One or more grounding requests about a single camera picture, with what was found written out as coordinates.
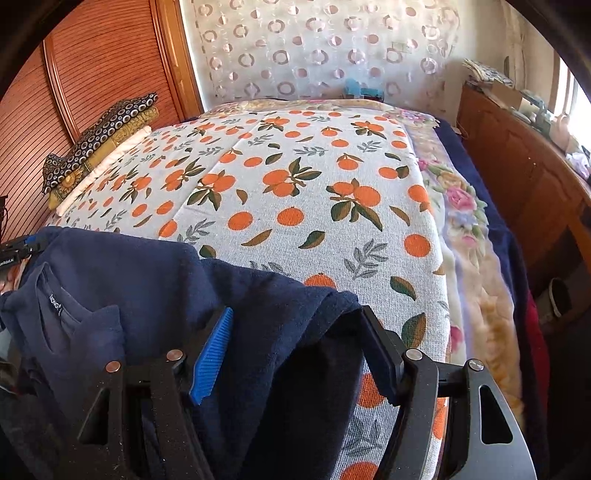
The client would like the olive patterned folded cloth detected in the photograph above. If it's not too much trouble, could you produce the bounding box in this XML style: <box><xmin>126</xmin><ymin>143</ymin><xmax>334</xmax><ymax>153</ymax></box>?
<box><xmin>48</xmin><ymin>107</ymin><xmax>160</xmax><ymax>209</ymax></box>

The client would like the stack of folded patterned cloths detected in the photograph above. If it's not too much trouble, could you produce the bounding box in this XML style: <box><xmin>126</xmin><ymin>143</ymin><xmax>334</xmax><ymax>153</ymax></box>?
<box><xmin>42</xmin><ymin>92</ymin><xmax>158</xmax><ymax>195</ymax></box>

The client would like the sheer circle-patterned curtain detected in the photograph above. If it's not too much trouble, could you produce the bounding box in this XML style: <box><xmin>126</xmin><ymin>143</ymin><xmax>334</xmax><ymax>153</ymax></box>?
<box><xmin>178</xmin><ymin>0</ymin><xmax>462</xmax><ymax>107</ymax></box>

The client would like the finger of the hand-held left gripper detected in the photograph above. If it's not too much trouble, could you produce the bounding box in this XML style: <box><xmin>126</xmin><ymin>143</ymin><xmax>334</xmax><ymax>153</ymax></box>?
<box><xmin>0</xmin><ymin>233</ymin><xmax>47</xmax><ymax>260</ymax></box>

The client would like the teal blue box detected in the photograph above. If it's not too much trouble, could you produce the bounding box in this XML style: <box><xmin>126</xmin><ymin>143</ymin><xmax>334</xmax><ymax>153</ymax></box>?
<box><xmin>344</xmin><ymin>78</ymin><xmax>384</xmax><ymax>102</ymax></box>

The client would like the navy blue bedsheet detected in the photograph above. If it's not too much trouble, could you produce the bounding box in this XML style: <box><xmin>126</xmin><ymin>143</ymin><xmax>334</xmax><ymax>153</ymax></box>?
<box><xmin>434</xmin><ymin>117</ymin><xmax>550</xmax><ymax>480</ymax></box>

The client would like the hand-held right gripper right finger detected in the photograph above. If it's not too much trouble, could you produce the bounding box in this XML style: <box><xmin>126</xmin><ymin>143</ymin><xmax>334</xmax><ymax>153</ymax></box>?
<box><xmin>360</xmin><ymin>305</ymin><xmax>536</xmax><ymax>480</ymax></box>

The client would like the cardboard box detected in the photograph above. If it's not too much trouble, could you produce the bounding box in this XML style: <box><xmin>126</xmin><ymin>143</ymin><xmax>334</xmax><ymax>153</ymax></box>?
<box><xmin>485</xmin><ymin>82</ymin><xmax>525</xmax><ymax>107</ymax></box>

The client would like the floral blanket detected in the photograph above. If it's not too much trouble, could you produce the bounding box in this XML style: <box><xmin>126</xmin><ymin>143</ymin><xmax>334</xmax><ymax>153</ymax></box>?
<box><xmin>203</xmin><ymin>97</ymin><xmax>527</xmax><ymax>416</ymax></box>

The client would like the orange fruit print blanket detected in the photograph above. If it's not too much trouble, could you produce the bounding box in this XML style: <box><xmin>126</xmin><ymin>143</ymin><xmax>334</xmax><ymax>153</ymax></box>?
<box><xmin>44</xmin><ymin>108</ymin><xmax>462</xmax><ymax>480</ymax></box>

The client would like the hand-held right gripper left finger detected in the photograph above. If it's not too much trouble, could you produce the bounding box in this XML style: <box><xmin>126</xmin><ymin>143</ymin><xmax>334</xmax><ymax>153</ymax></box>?
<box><xmin>69</xmin><ymin>307</ymin><xmax>235</xmax><ymax>480</ymax></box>

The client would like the beige window curtain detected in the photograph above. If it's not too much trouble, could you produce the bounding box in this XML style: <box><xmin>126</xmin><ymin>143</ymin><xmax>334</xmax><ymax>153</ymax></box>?
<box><xmin>501</xmin><ymin>0</ymin><xmax>532</xmax><ymax>84</ymax></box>

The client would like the navy blue printed t-shirt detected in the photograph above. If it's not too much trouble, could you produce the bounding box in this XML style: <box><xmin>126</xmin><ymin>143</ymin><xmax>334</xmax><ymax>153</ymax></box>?
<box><xmin>0</xmin><ymin>226</ymin><xmax>370</xmax><ymax>480</ymax></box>

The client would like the pink bottle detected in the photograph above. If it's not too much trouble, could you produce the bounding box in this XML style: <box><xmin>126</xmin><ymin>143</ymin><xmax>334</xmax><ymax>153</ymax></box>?
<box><xmin>551</xmin><ymin>113</ymin><xmax>573</xmax><ymax>151</ymax></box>

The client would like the wooden framed window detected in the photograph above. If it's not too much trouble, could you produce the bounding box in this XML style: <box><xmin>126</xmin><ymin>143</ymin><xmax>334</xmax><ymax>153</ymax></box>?
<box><xmin>549</xmin><ymin>55</ymin><xmax>591</xmax><ymax>139</ymax></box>

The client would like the dark red cloth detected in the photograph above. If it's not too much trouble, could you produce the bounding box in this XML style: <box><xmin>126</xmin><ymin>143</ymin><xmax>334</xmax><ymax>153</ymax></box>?
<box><xmin>522</xmin><ymin>295</ymin><xmax>555</xmax><ymax>416</ymax></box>

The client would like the grey bin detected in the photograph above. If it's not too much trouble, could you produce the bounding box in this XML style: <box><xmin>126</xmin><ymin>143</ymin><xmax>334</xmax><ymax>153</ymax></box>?
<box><xmin>547</xmin><ymin>277</ymin><xmax>573</xmax><ymax>317</ymax></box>

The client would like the wooden slatted wardrobe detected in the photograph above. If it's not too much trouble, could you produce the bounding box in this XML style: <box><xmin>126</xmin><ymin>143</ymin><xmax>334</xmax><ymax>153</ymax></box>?
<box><xmin>0</xmin><ymin>0</ymin><xmax>204</xmax><ymax>241</ymax></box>

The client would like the crumpled white plastic bag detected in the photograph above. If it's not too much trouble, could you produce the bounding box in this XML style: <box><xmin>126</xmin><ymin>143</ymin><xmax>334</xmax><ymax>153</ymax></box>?
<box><xmin>566</xmin><ymin>150</ymin><xmax>591</xmax><ymax>178</ymax></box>

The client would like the wooden sideboard cabinet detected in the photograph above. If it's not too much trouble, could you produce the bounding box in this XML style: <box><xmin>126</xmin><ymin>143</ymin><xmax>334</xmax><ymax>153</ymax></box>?
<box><xmin>457</xmin><ymin>83</ymin><xmax>591</xmax><ymax>296</ymax></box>

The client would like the white folded cloth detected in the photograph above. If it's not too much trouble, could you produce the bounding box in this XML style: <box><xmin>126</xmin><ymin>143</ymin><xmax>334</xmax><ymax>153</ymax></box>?
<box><xmin>56</xmin><ymin>126</ymin><xmax>153</xmax><ymax>217</ymax></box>

